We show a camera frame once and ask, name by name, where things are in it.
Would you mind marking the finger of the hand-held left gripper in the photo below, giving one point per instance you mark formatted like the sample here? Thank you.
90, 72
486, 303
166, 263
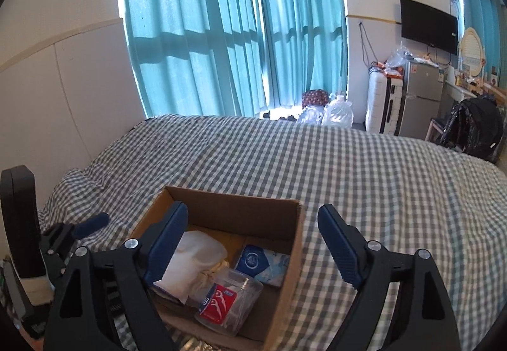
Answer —
93, 223

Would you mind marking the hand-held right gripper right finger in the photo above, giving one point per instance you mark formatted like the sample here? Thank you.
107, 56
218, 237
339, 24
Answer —
340, 248

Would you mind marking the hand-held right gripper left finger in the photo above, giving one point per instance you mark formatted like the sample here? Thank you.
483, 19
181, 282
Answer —
168, 244

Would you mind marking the brown cardboard box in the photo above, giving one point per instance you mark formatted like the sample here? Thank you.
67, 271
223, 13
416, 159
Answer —
241, 212

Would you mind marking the white cloth pouch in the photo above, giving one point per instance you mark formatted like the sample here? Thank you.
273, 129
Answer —
192, 254

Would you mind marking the bed with grey checked blanket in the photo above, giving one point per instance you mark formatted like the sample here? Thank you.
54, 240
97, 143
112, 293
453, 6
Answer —
364, 180

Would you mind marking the clear plastic container red label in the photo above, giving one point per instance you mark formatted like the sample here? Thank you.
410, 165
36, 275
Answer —
218, 305

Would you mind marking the blue tissue pack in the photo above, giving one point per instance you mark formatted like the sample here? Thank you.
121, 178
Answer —
259, 263

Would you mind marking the clear plastic bags on floor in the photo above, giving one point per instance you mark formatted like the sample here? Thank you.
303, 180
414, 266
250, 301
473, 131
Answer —
337, 111

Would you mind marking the white suitcase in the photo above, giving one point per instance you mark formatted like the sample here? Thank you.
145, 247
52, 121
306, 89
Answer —
382, 105

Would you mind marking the dark red patterned bag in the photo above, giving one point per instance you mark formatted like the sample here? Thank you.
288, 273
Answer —
315, 98

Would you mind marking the white chair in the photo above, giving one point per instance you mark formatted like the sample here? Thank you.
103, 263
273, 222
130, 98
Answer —
435, 127

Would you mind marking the small grey fridge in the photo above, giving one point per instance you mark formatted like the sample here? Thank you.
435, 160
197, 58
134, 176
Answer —
422, 97

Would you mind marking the black backpack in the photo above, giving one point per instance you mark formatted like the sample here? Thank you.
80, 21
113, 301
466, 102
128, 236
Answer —
473, 125

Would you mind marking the white desk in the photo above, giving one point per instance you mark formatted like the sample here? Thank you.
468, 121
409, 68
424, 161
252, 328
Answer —
455, 91

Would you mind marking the clear plastic bag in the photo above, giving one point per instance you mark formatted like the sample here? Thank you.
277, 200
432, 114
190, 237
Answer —
397, 58

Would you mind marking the wide teal curtain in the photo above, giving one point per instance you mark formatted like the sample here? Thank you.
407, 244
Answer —
206, 38

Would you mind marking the black wall television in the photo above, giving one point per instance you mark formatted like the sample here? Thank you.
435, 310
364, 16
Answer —
429, 24

